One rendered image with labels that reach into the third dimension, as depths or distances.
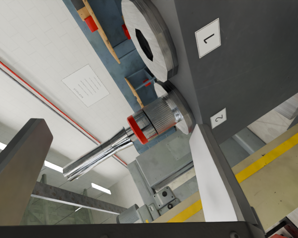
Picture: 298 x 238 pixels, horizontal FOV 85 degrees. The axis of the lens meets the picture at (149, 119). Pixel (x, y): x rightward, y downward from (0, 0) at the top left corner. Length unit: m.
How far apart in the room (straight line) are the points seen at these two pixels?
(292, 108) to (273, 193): 1.20
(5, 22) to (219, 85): 4.49
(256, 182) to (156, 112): 1.38
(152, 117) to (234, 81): 0.10
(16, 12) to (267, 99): 4.44
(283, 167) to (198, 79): 1.50
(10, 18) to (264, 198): 4.73
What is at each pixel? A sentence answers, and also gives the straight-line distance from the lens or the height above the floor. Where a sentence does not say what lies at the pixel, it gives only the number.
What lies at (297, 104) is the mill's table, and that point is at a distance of 0.39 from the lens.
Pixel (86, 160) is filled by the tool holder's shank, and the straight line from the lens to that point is 0.24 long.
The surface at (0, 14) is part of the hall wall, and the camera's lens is 4.55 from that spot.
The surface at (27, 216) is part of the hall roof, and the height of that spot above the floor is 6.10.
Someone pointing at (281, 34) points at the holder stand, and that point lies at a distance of 0.23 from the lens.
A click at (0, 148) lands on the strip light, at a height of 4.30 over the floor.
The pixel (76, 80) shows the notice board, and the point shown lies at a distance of 5.03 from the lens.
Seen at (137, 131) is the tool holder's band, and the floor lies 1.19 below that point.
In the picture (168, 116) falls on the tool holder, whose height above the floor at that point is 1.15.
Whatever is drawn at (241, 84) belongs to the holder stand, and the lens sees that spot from 0.21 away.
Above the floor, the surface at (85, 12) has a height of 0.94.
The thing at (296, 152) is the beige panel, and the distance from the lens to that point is 1.72.
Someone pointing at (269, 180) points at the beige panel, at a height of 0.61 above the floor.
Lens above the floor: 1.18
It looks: 3 degrees down
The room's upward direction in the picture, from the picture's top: 123 degrees counter-clockwise
